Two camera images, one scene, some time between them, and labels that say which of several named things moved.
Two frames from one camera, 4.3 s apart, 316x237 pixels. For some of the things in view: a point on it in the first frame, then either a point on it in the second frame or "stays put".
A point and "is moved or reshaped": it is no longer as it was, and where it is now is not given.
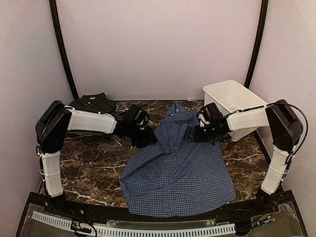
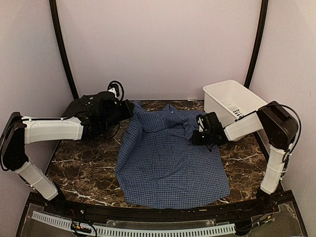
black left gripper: [149, 138] -> [128, 109]
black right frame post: [264, 13] stays put
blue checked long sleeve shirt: [185, 177] is moved or reshaped
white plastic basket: [230, 97] stays put
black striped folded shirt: [98, 102] stays put
